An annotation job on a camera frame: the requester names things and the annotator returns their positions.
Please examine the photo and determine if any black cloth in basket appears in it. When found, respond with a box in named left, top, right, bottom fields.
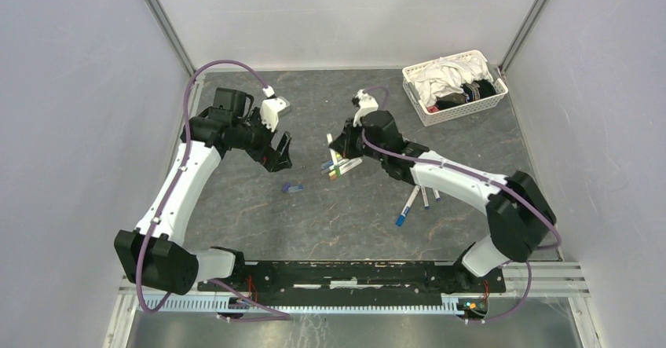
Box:
left=434, top=79, right=496, bottom=111

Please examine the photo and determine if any white slotted cable duct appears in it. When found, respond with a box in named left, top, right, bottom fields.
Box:
left=159, top=295, right=464, bottom=317

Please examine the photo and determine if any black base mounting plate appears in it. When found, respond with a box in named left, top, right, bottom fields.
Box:
left=224, top=261, right=507, bottom=307

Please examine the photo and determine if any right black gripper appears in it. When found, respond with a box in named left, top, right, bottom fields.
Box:
left=331, top=117, right=386, bottom=163

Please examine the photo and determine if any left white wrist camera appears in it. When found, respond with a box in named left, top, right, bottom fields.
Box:
left=259, top=86, right=291, bottom=132

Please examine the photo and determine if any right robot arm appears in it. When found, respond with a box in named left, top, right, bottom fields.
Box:
left=329, top=111, right=562, bottom=291

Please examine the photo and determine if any white plastic basket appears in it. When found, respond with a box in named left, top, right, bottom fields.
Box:
left=402, top=49, right=508, bottom=126

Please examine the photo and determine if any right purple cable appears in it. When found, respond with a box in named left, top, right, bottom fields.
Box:
left=359, top=85, right=563, bottom=323

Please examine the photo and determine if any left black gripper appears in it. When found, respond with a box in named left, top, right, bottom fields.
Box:
left=232, top=108, right=292, bottom=172

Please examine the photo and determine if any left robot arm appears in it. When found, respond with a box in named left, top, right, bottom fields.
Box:
left=114, top=88, right=291, bottom=295

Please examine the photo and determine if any dark blue cap marker pen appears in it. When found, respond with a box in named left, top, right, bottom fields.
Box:
left=420, top=186, right=430, bottom=210

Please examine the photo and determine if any white cloth in basket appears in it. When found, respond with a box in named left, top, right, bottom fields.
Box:
left=409, top=57, right=494, bottom=108

